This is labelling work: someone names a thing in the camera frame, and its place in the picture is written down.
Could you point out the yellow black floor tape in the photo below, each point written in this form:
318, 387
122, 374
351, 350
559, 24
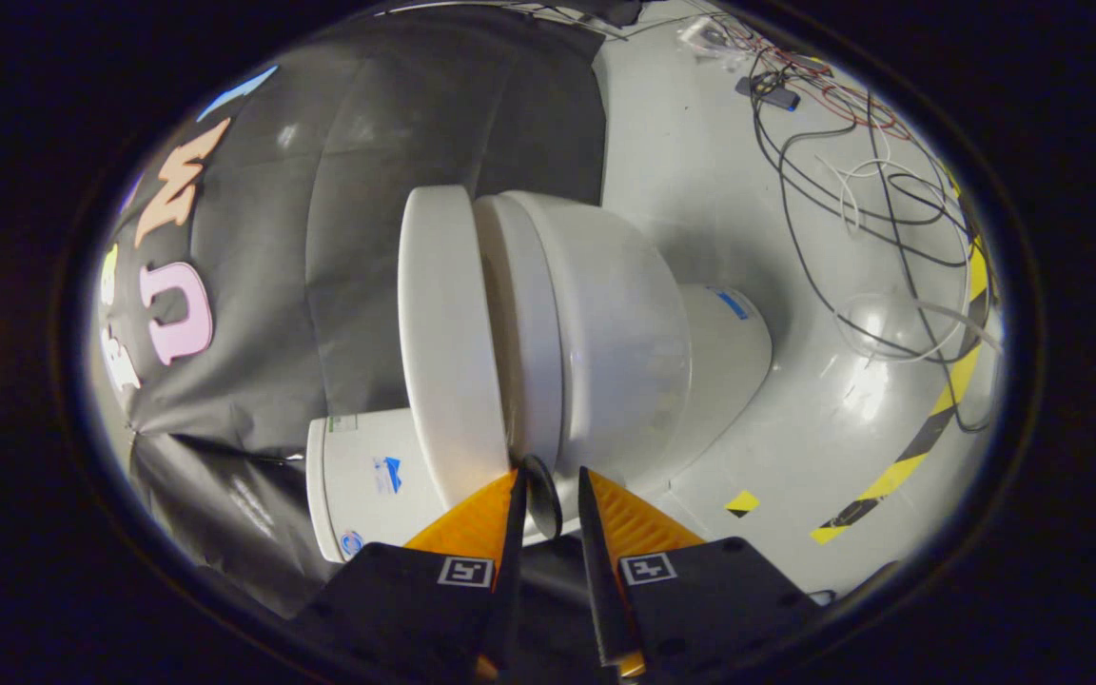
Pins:
919, 442

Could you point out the small dark electronic device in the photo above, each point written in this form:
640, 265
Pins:
767, 92

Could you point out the white toilet lid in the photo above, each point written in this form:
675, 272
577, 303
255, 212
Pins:
448, 323

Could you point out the white ceramic toilet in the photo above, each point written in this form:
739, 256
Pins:
624, 323

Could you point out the small yellow black tape piece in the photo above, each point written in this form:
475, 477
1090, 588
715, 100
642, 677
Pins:
743, 502

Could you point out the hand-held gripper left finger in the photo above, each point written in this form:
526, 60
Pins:
510, 571

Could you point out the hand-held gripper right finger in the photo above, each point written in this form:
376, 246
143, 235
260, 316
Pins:
596, 571

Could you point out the black backdrop cloth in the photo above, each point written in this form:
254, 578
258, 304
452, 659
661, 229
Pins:
367, 190

